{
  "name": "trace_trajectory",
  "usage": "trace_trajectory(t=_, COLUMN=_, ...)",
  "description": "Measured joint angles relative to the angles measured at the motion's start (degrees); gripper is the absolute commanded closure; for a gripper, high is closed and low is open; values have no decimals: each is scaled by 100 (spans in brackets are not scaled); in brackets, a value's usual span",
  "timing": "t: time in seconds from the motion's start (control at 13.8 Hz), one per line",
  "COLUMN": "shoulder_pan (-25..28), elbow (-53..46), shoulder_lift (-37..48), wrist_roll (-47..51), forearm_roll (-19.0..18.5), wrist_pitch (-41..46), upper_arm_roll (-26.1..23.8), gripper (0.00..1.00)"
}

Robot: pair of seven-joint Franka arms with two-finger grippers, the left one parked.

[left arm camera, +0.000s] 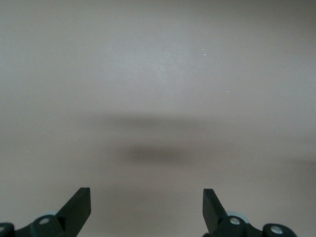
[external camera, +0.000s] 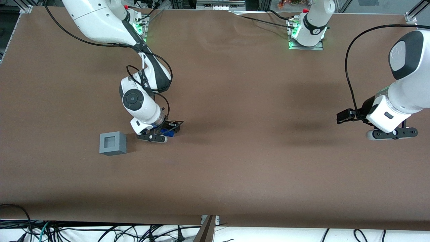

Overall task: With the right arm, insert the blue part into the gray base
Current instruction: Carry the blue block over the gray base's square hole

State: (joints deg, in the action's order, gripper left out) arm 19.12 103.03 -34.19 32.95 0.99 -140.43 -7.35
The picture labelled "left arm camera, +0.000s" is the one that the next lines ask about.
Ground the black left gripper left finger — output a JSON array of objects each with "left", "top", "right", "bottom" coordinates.
[{"left": 13, "top": 187, "right": 92, "bottom": 237}]

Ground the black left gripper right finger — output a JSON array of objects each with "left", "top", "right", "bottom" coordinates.
[{"left": 202, "top": 188, "right": 264, "bottom": 237}]

